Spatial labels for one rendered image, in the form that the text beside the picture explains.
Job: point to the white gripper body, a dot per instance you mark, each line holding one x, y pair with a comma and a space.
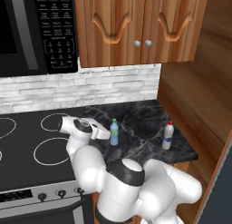
100, 132

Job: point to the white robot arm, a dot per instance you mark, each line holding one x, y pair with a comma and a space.
120, 188

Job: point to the wooden cupboard door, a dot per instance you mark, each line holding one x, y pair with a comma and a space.
187, 43
90, 46

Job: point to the blue bottle with green cap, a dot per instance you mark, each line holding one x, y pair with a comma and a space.
114, 134

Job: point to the black stove knob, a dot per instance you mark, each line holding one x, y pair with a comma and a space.
62, 193
79, 190
42, 197

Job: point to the white bottle with red cap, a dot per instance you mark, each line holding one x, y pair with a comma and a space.
168, 137

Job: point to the black hob stove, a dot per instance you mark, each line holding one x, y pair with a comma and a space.
24, 161

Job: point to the round silver cupboard knob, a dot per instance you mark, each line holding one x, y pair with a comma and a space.
137, 43
148, 43

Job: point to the tall wooden side panel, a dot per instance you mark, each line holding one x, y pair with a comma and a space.
205, 106

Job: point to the black microwave oven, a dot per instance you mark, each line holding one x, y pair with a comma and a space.
18, 31

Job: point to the dark grey fridge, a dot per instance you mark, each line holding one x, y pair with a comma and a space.
219, 194

